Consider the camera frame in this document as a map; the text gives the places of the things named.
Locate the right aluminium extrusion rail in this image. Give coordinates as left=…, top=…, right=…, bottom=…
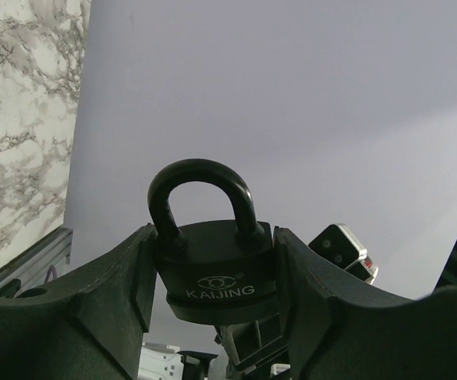
left=0, top=227, right=73, bottom=298

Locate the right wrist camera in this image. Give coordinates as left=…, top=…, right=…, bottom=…
left=308, top=223, right=379, bottom=285

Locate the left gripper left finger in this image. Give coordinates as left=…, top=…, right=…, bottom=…
left=0, top=224, right=157, bottom=379

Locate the black padlock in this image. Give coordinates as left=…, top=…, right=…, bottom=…
left=147, top=158, right=277, bottom=325

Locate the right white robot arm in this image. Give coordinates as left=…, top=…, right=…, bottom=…
left=138, top=315, right=291, bottom=379

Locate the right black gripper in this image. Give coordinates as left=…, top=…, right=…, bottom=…
left=215, top=314, right=290, bottom=374

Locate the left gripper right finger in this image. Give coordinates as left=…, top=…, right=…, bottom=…
left=274, top=228, right=457, bottom=379

